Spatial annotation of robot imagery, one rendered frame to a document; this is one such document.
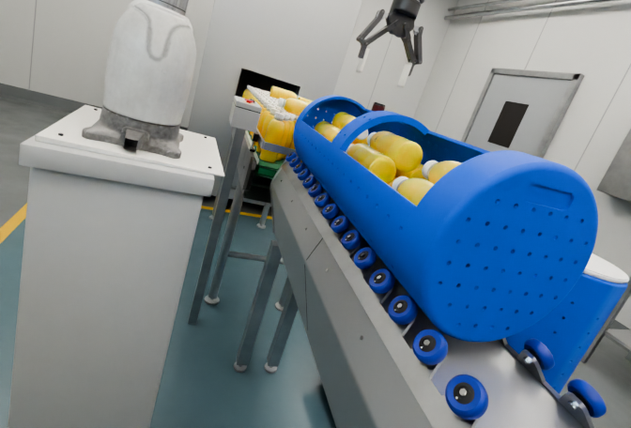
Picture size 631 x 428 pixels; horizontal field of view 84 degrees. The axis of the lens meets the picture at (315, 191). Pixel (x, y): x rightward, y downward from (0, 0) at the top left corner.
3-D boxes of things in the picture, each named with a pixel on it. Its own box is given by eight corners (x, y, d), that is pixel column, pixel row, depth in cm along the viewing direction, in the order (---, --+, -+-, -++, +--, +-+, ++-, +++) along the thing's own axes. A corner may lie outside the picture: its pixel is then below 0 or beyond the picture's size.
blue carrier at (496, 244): (392, 341, 47) (478, 139, 40) (284, 163, 127) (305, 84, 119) (542, 348, 57) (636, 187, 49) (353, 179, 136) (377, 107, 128)
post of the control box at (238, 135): (187, 324, 170) (237, 124, 143) (188, 318, 173) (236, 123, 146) (195, 324, 171) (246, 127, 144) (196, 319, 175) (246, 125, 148)
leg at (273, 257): (233, 373, 151) (271, 245, 134) (233, 361, 156) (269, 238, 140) (246, 373, 153) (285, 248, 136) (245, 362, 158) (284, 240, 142)
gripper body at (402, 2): (401, -9, 89) (388, 28, 91) (428, 3, 91) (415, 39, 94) (388, -5, 95) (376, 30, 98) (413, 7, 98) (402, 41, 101)
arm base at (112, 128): (72, 142, 63) (77, 112, 61) (101, 118, 82) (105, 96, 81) (178, 165, 70) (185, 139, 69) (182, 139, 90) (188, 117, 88)
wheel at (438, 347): (450, 344, 44) (456, 353, 44) (430, 320, 48) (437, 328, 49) (422, 366, 44) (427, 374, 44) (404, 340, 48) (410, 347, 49)
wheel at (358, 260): (377, 252, 64) (381, 260, 65) (367, 241, 68) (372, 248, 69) (357, 267, 64) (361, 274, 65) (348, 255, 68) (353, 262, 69)
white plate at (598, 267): (617, 262, 98) (615, 266, 99) (514, 220, 111) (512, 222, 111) (643, 294, 75) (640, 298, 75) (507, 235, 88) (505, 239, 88)
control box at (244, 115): (230, 126, 135) (237, 99, 132) (228, 117, 153) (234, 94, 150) (255, 132, 138) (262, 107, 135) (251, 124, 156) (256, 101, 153)
